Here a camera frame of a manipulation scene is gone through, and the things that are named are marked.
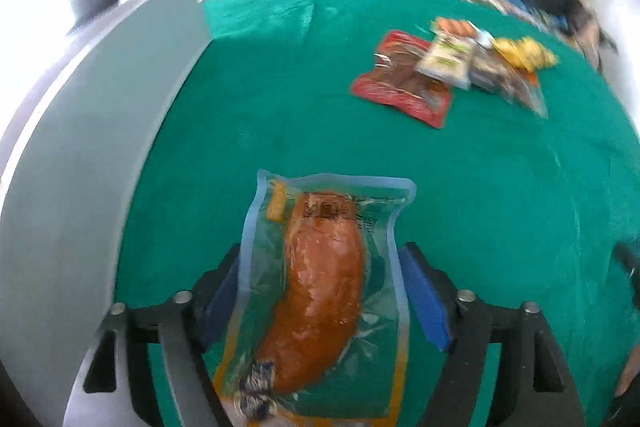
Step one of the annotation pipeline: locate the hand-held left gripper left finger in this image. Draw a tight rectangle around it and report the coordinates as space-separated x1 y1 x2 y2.
62 243 242 427

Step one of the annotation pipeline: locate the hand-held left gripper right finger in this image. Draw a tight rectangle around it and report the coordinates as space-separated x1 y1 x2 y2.
399 241 586 427

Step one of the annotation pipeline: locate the clear packet of dark snack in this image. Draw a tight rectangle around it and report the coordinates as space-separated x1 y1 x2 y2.
470 57 550 120

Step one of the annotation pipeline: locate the red fish snack packet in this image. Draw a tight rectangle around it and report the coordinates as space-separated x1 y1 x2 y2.
349 30 451 129

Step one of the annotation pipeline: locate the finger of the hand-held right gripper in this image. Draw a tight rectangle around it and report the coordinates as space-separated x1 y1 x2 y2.
612 241 640 304

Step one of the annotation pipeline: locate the pale snack packet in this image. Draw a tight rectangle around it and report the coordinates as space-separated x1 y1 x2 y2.
414 32 476 90

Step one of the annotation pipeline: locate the clear sausage packet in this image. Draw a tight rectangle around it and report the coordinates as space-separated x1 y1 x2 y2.
212 169 417 423

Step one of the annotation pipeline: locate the yellow crumpled wrapper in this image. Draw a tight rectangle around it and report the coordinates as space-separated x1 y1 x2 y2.
492 36 559 72

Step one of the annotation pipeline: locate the person's right hand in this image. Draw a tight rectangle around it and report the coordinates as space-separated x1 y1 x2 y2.
614 356 640 401

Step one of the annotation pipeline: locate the beige patterned cloth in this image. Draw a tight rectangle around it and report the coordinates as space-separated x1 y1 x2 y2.
540 0 618 68

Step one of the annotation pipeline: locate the clear packet of brown eggs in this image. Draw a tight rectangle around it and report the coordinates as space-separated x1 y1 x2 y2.
431 18 493 45

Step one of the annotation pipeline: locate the white cardboard box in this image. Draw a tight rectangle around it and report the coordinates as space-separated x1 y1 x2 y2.
0 0 216 427

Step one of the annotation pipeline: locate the green blanket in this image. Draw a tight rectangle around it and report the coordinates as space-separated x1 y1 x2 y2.
115 0 640 427

